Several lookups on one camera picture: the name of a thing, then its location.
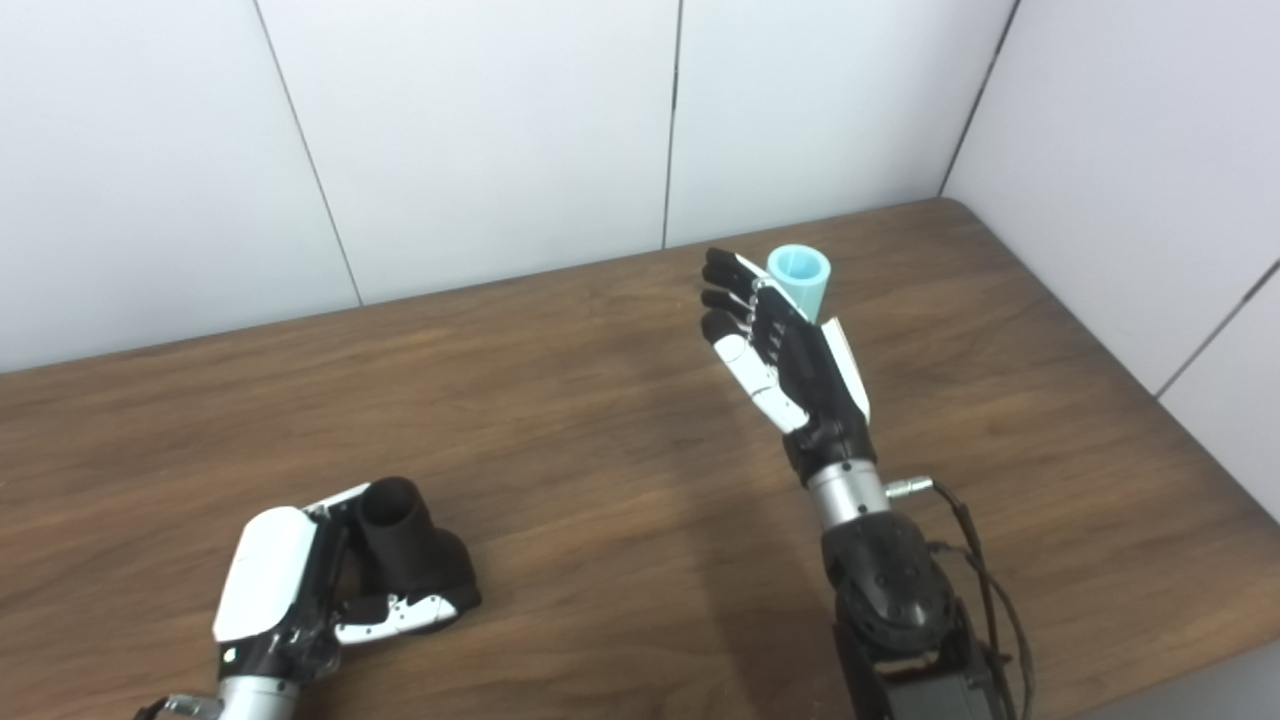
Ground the light blue cylinder cup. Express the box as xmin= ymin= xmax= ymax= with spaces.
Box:
xmin=766 ymin=243 xmax=832 ymax=326

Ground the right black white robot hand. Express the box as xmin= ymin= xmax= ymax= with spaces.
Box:
xmin=700 ymin=248 xmax=876 ymax=486

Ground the black flared nozzle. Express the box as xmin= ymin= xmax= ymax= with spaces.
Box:
xmin=358 ymin=477 xmax=482 ymax=633

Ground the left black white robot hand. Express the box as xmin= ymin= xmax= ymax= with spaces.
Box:
xmin=213 ymin=483 xmax=461 ymax=691

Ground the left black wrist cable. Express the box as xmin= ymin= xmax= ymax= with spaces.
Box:
xmin=135 ymin=694 xmax=223 ymax=720

